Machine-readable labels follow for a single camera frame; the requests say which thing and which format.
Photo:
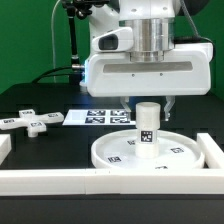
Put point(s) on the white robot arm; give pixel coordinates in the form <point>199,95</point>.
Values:
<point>133,51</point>

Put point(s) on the white U-shaped fence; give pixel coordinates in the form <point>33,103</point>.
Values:
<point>112,181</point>

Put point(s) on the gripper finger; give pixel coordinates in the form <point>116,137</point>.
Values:
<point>125,103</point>
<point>170,101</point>

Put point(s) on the white round table top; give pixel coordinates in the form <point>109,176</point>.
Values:
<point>118,150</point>

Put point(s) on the white marker sheet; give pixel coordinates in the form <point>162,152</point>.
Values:
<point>98,117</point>

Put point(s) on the white cross-shaped table base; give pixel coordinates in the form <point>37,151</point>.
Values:
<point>34,123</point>

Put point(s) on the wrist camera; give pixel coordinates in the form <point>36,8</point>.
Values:
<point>118,40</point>

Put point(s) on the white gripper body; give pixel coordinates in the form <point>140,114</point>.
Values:
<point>185,70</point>

